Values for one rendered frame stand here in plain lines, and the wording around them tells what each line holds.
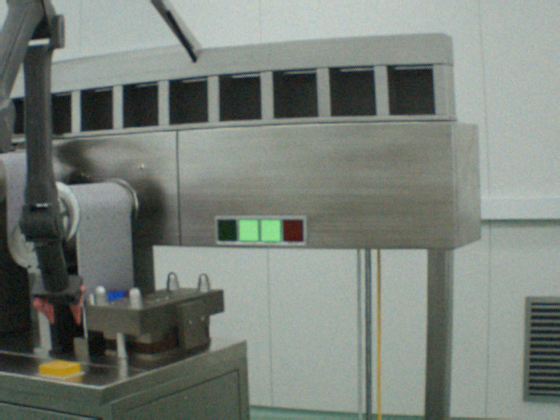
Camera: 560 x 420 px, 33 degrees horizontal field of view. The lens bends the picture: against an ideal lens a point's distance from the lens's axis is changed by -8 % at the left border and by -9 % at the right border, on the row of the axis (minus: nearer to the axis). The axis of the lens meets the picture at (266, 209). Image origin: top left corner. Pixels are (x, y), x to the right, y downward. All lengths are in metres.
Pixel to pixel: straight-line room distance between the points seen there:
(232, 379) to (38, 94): 1.03
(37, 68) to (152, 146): 0.85
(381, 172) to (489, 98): 2.37
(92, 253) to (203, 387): 0.43
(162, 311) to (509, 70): 2.71
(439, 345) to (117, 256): 0.85
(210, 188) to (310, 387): 2.70
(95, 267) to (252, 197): 0.43
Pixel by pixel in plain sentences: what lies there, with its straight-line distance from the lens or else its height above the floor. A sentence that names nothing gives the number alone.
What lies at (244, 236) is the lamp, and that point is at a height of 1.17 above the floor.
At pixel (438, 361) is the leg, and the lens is 2.58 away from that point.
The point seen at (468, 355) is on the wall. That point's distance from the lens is 4.85.
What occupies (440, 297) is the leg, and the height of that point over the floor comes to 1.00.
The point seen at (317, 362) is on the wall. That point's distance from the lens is 5.13.
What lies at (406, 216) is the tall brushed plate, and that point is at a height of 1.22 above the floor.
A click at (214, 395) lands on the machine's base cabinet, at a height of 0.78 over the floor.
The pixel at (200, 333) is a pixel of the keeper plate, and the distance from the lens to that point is 2.51.
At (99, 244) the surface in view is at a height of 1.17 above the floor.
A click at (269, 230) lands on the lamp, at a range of 2.52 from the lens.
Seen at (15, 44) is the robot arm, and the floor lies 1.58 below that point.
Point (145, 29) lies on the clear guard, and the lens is 2.67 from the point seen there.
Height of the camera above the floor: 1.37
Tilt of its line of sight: 3 degrees down
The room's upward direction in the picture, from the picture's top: 2 degrees counter-clockwise
